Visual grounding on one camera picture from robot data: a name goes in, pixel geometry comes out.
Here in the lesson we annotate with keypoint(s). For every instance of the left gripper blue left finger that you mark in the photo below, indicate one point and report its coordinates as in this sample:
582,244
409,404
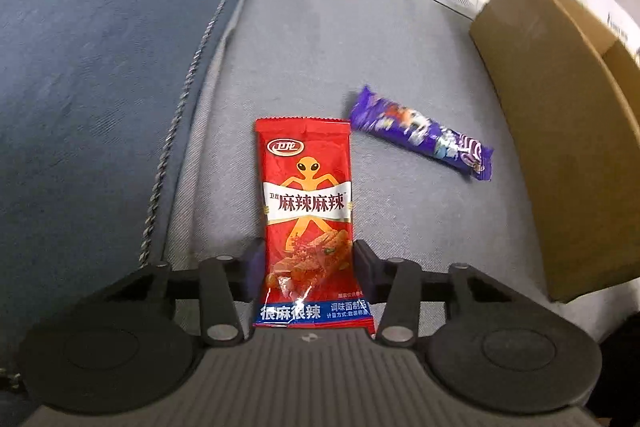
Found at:
255,267

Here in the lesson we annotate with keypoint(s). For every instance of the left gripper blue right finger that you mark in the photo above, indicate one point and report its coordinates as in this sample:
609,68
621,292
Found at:
367,268

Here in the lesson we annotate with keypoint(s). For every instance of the red spicy strip snack packet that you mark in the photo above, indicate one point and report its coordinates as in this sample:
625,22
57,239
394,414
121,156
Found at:
306,176

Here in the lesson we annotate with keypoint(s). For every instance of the purple candy bar packet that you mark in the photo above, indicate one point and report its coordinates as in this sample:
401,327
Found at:
411,130

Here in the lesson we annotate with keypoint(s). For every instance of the brown cardboard box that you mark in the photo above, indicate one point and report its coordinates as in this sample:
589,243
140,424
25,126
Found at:
570,92

